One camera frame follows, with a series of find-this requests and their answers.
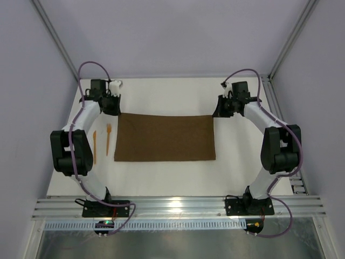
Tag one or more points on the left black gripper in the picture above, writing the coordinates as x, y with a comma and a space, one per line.
112, 105

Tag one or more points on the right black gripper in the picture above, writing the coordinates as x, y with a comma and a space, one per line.
221, 107

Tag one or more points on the brown cloth napkin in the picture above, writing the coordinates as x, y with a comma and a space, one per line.
154, 138

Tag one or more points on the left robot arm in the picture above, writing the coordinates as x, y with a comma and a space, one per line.
71, 152

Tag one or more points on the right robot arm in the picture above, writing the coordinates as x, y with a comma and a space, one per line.
281, 147

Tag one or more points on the orange plastic fork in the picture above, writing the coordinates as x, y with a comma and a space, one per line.
109, 130

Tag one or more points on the orange plastic knife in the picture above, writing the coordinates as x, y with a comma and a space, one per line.
94, 148

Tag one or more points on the left black connector board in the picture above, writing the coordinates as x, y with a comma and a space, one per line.
103, 228

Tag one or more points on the black connector board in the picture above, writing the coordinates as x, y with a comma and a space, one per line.
103, 228
254, 226

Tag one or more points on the right black connector board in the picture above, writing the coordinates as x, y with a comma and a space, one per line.
254, 226

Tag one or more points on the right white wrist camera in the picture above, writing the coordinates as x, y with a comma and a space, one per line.
227, 89

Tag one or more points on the left corner aluminium post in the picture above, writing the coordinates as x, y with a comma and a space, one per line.
43, 16

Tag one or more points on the corner aluminium post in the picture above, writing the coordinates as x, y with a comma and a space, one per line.
43, 16
297, 29

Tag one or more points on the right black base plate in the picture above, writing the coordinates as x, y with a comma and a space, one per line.
234, 206

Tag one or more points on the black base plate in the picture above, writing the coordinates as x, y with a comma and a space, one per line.
96, 209
234, 206

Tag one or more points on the right side aluminium rail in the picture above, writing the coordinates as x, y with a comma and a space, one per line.
297, 181

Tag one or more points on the aluminium rail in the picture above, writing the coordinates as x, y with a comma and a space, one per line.
193, 207
297, 181

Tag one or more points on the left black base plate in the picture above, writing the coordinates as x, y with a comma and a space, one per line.
96, 209

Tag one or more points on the front aluminium rail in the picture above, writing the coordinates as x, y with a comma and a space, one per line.
193, 207

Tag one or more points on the right corner aluminium post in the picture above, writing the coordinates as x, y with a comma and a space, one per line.
297, 29

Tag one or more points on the slotted cable duct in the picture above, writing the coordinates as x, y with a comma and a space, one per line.
149, 225

